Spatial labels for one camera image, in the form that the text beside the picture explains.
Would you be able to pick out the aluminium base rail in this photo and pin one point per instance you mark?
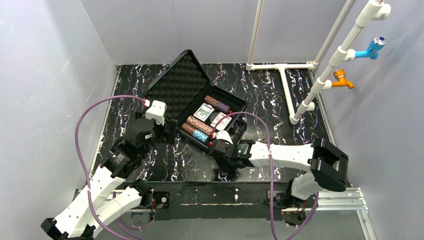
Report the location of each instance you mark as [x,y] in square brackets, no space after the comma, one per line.
[230,200]

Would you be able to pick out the red playing card deck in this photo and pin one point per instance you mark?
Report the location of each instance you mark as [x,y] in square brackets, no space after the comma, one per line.
[219,124]

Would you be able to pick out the light blue chip stack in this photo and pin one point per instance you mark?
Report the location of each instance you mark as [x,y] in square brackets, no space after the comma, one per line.
[200,136]

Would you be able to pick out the blue tap valve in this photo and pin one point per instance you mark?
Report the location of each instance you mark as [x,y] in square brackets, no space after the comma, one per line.
[372,52]

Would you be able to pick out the brown black chip stack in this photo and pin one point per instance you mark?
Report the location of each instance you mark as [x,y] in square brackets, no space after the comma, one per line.
[211,101]

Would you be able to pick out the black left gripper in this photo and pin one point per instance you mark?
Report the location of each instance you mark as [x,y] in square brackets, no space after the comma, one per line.
[170,131]

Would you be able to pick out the purple poker chip stack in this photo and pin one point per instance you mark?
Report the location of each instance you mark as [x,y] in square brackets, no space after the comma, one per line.
[223,107]

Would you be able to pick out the black foam-lined poker case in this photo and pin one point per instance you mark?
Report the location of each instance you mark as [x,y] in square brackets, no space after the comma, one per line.
[183,86]

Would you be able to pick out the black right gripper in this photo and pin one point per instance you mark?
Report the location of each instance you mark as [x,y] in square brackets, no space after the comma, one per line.
[218,151]

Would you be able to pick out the orange blue chip stack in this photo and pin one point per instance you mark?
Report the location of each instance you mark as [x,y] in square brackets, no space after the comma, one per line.
[199,125]

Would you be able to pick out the red black chip stack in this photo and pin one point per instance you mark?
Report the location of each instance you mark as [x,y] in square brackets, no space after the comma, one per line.
[189,129]

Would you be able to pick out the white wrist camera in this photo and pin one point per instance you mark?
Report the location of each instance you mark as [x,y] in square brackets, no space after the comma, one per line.
[156,111]
[222,136]

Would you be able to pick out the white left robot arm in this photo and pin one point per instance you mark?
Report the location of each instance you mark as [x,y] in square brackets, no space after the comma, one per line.
[90,211]

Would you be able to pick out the orange tap valve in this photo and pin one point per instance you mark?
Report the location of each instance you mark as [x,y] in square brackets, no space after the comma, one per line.
[341,80]

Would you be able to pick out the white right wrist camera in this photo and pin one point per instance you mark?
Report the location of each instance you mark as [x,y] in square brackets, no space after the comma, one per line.
[222,136]

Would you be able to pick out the blue playing card deck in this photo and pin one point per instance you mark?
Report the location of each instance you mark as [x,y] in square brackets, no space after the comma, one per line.
[203,112]

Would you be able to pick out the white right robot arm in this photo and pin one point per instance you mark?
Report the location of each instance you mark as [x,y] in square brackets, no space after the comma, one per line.
[325,166]

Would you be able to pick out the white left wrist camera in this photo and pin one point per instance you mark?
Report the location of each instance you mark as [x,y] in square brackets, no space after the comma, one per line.
[156,111]

